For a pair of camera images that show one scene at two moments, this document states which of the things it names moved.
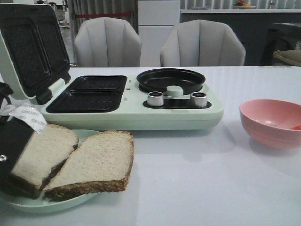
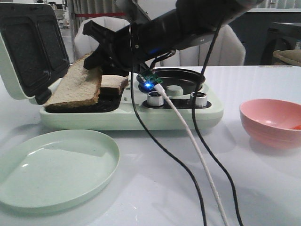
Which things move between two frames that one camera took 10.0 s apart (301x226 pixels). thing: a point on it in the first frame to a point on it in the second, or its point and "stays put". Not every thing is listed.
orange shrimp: (297, 127) stays put
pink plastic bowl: (267, 122) stays put
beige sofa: (293, 56) stays put
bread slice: (46, 149) to (79, 89)
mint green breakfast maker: (33, 60) stays put
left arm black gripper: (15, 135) to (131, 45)
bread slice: (101, 164) to (117, 81)
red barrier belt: (100, 15) stays put
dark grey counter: (262, 31) stays put
